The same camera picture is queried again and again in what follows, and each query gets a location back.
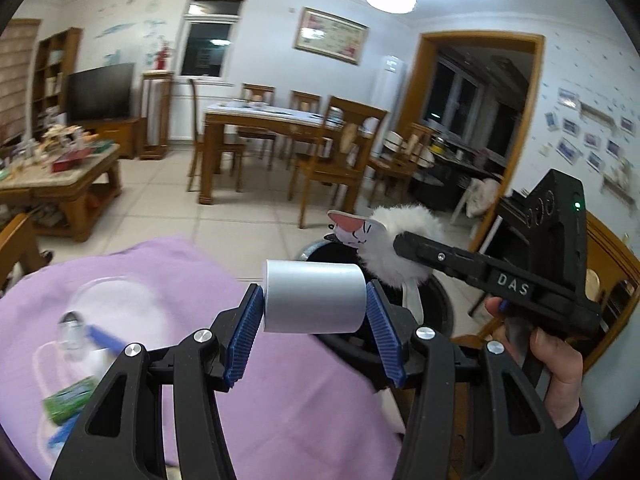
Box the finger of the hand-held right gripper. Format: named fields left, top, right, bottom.
left=393, top=231, right=486, bottom=286

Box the wooden plant stand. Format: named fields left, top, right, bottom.
left=140, top=71, right=175, bottom=161

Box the black television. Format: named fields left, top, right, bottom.
left=66, top=62, right=137, bottom=123

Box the purple tablecloth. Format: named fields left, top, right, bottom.
left=0, top=237, right=406, bottom=468

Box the wide framed painting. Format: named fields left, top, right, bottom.
left=292, top=7, right=370, bottom=66

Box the white fluffy cat toy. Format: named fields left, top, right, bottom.
left=326, top=204, right=448, bottom=326

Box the wooden sofa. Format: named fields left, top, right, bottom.
left=0, top=212, right=48, bottom=291

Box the person's right hand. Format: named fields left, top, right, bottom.
left=485, top=296, right=585, bottom=431

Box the person's right forearm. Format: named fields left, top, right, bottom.
left=557, top=397, right=633, bottom=480

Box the wooden coffee table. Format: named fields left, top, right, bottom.
left=0, top=142, right=123, bottom=243

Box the wooden bookshelf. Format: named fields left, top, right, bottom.
left=31, top=27, right=83, bottom=131

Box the black trash bin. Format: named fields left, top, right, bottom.
left=300, top=239, right=457, bottom=391

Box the wooden cabinet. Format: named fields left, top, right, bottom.
left=582, top=210, right=640, bottom=376

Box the wooden television stand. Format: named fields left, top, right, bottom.
left=82, top=117, right=143, bottom=160

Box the silver cylinder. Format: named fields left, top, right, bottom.
left=262, top=259, right=369, bottom=335

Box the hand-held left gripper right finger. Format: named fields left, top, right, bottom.
left=365, top=280, right=576, bottom=480

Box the wooden dining chair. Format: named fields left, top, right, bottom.
left=187, top=78, right=247, bottom=193
left=287, top=90, right=321, bottom=171
left=237, top=84, right=278, bottom=171
left=289, top=95, right=388, bottom=230
left=367, top=122, right=436, bottom=208

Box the red tissue box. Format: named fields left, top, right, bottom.
left=51, top=152, right=93, bottom=173

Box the wooden dining table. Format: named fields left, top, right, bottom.
left=197, top=102, right=341, bottom=206

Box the small wooden-framed window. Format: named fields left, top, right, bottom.
left=179, top=0, right=249, bottom=81

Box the white standing air conditioner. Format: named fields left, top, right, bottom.
left=370, top=55, right=405, bottom=121

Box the striped roller blind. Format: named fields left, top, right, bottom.
left=0, top=19, right=42, bottom=143

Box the wooden door frame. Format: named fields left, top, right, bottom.
left=395, top=31, right=546, bottom=271

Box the cluster of wall photos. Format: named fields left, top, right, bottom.
left=540, top=87, right=640, bottom=206

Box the white radiator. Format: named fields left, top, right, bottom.
left=171, top=96, right=195, bottom=142

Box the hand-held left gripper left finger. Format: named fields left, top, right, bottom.
left=50, top=284, right=266, bottom=480

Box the green packet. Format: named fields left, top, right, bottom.
left=42, top=377, right=98, bottom=423

